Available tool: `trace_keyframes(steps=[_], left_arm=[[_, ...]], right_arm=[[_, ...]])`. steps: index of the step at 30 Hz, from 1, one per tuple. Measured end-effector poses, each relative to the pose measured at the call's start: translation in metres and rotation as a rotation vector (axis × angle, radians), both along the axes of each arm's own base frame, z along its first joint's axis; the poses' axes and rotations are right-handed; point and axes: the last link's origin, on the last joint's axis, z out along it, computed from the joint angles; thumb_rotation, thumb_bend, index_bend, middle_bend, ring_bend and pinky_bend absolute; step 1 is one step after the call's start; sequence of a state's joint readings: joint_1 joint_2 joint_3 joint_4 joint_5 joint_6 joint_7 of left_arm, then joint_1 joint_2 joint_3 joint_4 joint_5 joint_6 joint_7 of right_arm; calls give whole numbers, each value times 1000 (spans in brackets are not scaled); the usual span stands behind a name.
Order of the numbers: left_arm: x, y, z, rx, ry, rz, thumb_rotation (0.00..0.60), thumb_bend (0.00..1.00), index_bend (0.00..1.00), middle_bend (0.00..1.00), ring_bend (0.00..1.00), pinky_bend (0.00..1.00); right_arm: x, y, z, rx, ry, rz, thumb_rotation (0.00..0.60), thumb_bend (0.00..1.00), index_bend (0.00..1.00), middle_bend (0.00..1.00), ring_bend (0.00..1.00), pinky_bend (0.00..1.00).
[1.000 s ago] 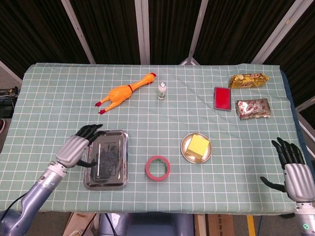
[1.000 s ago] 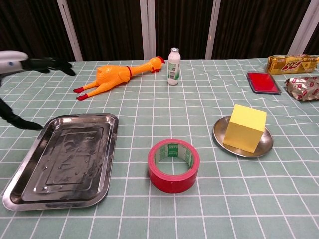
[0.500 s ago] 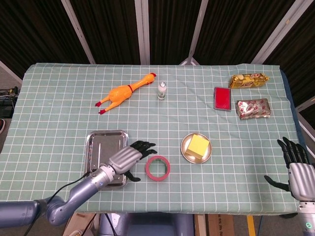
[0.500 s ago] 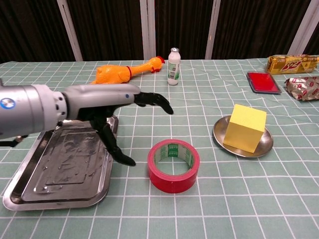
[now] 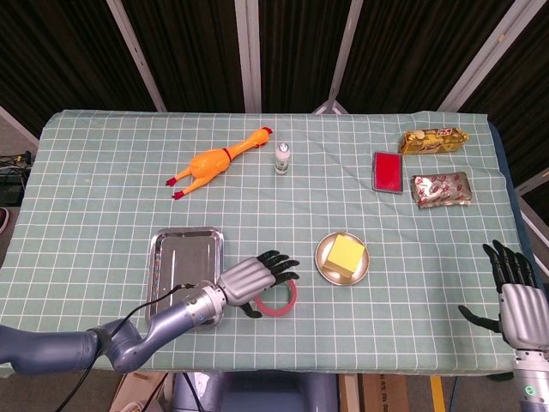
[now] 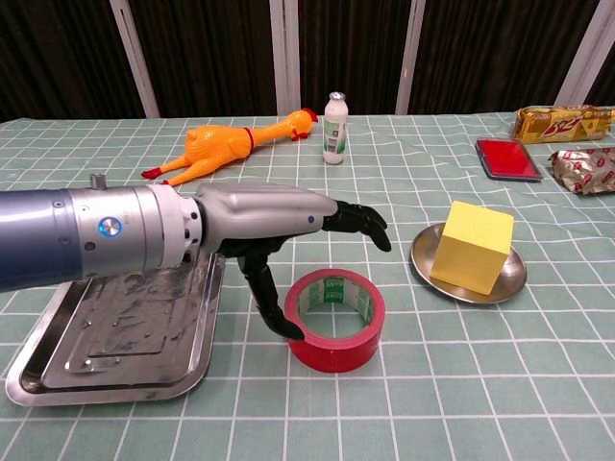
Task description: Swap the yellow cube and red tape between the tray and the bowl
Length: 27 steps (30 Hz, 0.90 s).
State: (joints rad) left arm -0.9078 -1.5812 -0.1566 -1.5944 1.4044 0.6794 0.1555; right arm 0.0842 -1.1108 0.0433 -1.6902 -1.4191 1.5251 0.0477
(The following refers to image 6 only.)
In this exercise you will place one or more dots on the rectangular steel tray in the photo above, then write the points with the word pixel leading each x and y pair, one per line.
pixel 120 336

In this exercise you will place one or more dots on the red plastic ring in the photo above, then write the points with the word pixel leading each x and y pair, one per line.
pixel 331 353

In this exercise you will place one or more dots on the white frame post with foot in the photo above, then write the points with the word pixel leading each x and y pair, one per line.
pixel 410 57

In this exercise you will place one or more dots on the round steel plate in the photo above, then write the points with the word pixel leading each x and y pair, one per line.
pixel 514 278

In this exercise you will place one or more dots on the red ink pad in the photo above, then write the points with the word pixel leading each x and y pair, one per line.
pixel 509 159

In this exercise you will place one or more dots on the wide slanted white frame post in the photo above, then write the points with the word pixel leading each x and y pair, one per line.
pixel 583 53

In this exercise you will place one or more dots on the orange rubber chicken toy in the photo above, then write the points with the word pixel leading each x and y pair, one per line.
pixel 216 149

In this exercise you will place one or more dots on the silver red-print snack packet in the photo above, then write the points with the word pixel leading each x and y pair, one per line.
pixel 586 170

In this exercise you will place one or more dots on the upright white frame post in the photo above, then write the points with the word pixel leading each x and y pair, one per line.
pixel 286 57

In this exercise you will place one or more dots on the small white bottle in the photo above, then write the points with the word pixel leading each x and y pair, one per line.
pixel 335 134

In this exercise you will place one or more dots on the black pleated curtain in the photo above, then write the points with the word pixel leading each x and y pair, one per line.
pixel 216 53

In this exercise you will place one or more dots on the yellow foam cube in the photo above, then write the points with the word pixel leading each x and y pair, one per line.
pixel 473 249

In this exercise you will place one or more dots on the gold snack packet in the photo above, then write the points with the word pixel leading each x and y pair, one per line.
pixel 562 125

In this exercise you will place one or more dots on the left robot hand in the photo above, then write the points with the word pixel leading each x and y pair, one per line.
pixel 259 211

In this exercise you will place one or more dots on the green checked tablecloth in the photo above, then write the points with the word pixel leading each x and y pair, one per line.
pixel 432 384

